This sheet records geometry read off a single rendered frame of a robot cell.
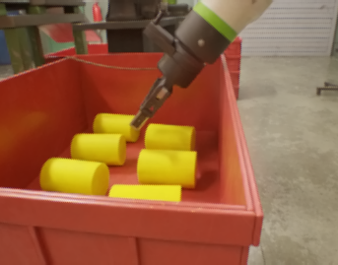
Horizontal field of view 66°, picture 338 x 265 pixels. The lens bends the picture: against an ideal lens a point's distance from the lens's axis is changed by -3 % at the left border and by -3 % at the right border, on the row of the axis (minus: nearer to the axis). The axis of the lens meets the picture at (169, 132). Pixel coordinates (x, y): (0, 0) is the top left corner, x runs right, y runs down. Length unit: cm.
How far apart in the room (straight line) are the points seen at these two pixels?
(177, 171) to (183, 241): 33
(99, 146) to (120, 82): 24
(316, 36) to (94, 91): 624
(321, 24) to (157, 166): 644
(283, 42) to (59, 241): 648
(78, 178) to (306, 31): 643
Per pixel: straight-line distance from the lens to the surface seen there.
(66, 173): 50
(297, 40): 667
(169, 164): 49
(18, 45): 84
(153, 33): 50
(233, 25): 48
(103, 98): 79
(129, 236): 16
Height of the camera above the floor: 93
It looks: 24 degrees down
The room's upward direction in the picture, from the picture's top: 2 degrees counter-clockwise
